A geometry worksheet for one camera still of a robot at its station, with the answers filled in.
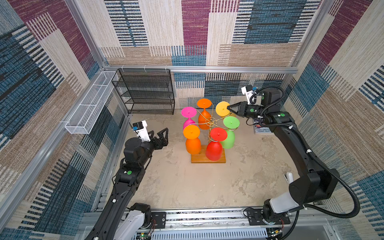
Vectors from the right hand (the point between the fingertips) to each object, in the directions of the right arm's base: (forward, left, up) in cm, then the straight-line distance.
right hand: (228, 109), depth 73 cm
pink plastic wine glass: (0, +19, -1) cm, 19 cm away
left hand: (-7, +32, -3) cm, 33 cm away
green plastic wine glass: (-8, 0, -1) cm, 8 cm away
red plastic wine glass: (-16, +8, -9) cm, 20 cm away
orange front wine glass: (-11, +17, -13) cm, 24 cm away
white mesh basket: (+12, +83, -16) cm, 85 cm away
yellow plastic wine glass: (+2, +3, -1) cm, 3 cm away
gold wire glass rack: (-5, +8, -3) cm, 10 cm away
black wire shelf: (+39, +51, -18) cm, 67 cm away
